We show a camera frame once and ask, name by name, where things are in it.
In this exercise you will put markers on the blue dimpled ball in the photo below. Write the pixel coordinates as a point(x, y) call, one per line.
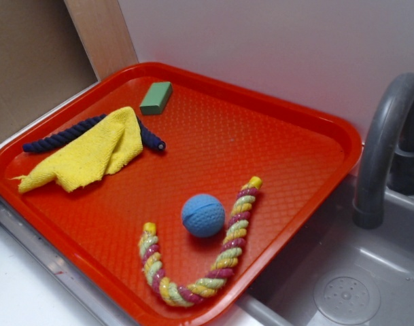
point(203, 215)

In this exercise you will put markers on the brown cardboard panel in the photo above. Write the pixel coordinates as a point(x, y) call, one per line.
point(42, 62)

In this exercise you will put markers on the grey toy faucet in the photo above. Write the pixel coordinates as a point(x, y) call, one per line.
point(387, 160)

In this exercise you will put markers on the grey plastic sink basin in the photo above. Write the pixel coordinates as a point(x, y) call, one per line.
point(334, 273)

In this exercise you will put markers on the green rectangular block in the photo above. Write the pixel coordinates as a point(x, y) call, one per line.
point(156, 98)

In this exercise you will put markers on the light wooden board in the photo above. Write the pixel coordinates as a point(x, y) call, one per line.
point(104, 34)

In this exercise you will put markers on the red plastic tray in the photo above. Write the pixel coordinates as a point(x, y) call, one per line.
point(218, 137)

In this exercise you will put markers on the yellow microfibre cloth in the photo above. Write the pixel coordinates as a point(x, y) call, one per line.
point(103, 150)

